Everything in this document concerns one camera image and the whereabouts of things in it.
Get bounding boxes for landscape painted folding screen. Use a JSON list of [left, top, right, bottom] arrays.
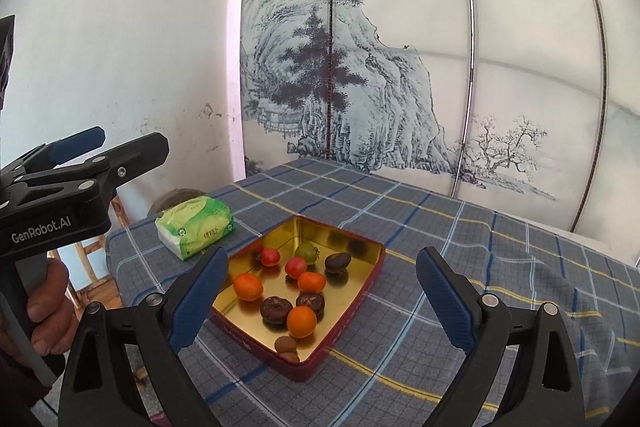
[[240, 0, 639, 261]]

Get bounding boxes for green round fruit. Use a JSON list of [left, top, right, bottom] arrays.
[[295, 242, 319, 265]]

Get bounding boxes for green tissue pack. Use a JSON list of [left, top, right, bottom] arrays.
[[155, 195, 235, 261]]

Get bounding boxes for wooden chair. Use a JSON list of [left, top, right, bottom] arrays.
[[67, 235, 122, 312]]

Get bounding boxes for left hand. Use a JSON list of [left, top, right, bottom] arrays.
[[27, 258, 78, 357]]

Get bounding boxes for orange mandarin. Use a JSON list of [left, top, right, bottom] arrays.
[[297, 271, 326, 294], [232, 273, 264, 303]]

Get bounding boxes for small red cherry tomato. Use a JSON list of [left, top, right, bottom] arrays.
[[259, 248, 281, 268]]

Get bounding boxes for large dark mangosteen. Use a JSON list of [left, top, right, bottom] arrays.
[[260, 296, 293, 326]]

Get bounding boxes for small dark mangosteen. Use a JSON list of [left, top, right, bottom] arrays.
[[296, 293, 326, 317]]

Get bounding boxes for gold rectangular tin tray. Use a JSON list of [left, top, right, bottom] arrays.
[[212, 216, 385, 381]]

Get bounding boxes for dark purple passion fruit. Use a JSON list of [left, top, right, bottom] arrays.
[[324, 253, 352, 275]]

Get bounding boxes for brown longan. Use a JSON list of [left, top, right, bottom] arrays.
[[280, 352, 299, 363], [274, 335, 297, 353]]

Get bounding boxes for small orange kumquat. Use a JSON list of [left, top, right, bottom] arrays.
[[286, 306, 317, 339]]

